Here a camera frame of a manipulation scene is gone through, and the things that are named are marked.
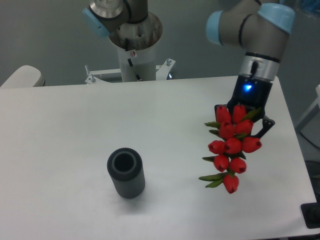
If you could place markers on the dark grey ribbed vase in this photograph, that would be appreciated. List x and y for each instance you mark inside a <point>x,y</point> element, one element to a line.
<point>125,167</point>

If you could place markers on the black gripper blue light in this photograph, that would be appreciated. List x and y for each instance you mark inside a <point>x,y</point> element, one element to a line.
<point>253,93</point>

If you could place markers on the white furniture frame right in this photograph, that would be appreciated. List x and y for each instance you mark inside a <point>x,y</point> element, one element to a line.
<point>307,116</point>

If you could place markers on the beige chair back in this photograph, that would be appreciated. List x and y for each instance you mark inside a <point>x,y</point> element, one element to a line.
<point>24,77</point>

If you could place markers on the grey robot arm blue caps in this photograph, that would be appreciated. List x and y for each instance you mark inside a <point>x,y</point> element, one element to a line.
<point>261,27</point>

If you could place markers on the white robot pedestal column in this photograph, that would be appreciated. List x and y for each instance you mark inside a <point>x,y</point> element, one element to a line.
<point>137,65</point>

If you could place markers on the black device at table edge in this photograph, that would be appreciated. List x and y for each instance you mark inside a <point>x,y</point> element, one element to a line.
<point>311,214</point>

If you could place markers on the red tulip bouquet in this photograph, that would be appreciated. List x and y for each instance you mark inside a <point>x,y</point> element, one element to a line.
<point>229,151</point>

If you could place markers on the white metal base bracket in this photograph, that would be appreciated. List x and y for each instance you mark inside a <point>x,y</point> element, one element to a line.
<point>159,73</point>

